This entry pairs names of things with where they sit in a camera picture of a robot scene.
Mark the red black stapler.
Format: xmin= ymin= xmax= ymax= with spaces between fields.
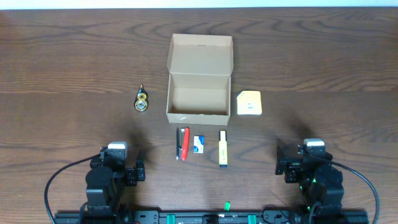
xmin=176 ymin=127 xmax=190 ymax=161

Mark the blue white staples box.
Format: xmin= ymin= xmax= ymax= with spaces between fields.
xmin=193 ymin=136 xmax=205 ymax=154

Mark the yellow sticky note pad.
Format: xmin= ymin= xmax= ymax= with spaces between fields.
xmin=236 ymin=90 xmax=262 ymax=115

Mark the yellow highlighter pen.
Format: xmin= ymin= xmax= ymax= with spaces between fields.
xmin=218 ymin=130 xmax=228 ymax=168

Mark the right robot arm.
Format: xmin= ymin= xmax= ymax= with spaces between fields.
xmin=275 ymin=144 xmax=344 ymax=216

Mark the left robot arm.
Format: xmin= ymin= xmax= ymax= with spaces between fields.
xmin=85 ymin=147 xmax=146 ymax=217

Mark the small green clip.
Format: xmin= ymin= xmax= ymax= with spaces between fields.
xmin=224 ymin=202 xmax=231 ymax=211

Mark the open brown cardboard box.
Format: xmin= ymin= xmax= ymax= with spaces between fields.
xmin=166 ymin=34 xmax=234 ymax=126

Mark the right black cable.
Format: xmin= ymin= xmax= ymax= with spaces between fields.
xmin=298 ymin=146 xmax=381 ymax=224

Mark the black cable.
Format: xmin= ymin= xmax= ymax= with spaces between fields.
xmin=44 ymin=153 xmax=102 ymax=224
xmin=298 ymin=146 xmax=381 ymax=224

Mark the black aluminium mounting rail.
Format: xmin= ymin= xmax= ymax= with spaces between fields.
xmin=53 ymin=210 xmax=369 ymax=224

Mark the left black cable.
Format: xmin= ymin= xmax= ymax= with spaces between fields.
xmin=44 ymin=153 xmax=102 ymax=224

